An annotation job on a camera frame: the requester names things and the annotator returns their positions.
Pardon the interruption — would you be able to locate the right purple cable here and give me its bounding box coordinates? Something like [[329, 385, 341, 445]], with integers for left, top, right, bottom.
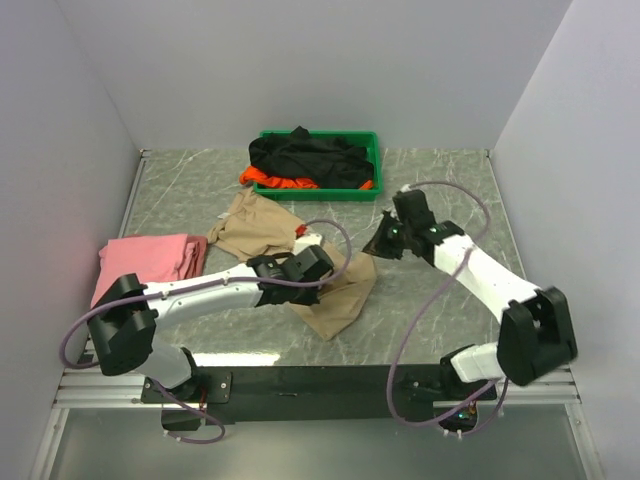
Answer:
[[387, 180, 509, 437]]

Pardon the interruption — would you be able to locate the beige t shirt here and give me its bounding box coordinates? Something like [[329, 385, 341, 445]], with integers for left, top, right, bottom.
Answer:
[[207, 189, 377, 341]]

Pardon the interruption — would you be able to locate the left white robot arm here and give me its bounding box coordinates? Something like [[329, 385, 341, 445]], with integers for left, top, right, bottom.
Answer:
[[88, 245, 334, 402]]

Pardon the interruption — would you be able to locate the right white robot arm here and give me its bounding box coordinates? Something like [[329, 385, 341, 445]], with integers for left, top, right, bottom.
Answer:
[[364, 187, 578, 399]]

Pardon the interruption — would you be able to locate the green plastic bin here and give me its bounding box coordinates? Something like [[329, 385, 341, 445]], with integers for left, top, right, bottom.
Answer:
[[253, 129, 384, 202]]

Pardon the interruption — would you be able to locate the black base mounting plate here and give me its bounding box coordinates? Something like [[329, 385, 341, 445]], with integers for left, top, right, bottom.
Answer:
[[166, 364, 497, 425]]

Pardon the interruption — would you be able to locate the black t shirt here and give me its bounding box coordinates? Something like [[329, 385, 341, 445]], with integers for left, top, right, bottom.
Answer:
[[248, 126, 373, 178]]

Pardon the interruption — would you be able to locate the orange t shirt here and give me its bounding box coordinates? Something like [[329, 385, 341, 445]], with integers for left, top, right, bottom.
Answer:
[[238, 166, 374, 190]]

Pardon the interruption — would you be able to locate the light pink folded t shirt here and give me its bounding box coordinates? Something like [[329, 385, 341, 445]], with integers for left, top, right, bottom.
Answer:
[[90, 233, 193, 307]]

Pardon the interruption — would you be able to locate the aluminium rail frame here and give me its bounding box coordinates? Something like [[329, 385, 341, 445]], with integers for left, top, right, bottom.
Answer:
[[32, 148, 599, 479]]

